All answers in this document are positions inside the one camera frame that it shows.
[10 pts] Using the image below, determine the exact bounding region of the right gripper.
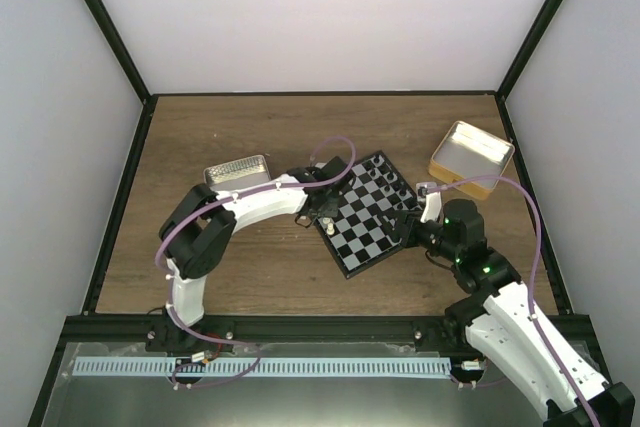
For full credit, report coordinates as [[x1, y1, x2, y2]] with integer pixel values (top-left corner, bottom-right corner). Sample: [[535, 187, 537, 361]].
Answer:
[[377, 211, 461, 263]]

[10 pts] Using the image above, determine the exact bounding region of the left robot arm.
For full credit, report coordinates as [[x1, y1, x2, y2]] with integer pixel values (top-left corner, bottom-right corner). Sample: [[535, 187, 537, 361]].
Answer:
[[155, 156, 354, 351]]

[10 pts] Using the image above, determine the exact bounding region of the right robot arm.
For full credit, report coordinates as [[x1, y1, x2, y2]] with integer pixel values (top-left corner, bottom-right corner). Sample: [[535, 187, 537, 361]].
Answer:
[[381, 199, 635, 426]]

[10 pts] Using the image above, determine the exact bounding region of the black white chessboard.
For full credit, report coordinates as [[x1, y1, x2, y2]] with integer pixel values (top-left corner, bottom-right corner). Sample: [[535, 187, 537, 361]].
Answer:
[[314, 150, 422, 279]]

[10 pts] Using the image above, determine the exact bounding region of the pink metal tin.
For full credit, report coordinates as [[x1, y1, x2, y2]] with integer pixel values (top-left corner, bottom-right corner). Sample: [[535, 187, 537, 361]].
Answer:
[[203, 155, 271, 192]]

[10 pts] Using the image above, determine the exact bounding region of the yellow metal tin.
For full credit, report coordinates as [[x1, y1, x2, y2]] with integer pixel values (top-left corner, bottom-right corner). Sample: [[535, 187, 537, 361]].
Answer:
[[428, 121, 515, 200]]

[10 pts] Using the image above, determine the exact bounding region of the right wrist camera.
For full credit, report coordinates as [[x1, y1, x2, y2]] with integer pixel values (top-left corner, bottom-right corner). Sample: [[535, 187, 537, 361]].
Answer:
[[416, 181, 442, 223]]

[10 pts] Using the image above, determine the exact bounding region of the black aluminium frame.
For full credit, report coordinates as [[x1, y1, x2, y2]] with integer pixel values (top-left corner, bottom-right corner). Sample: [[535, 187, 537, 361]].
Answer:
[[27, 0, 597, 426]]

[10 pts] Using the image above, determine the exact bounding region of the light blue slotted rail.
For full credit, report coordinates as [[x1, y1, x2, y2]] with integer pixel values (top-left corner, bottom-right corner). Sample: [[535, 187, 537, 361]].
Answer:
[[72, 356, 451, 379]]

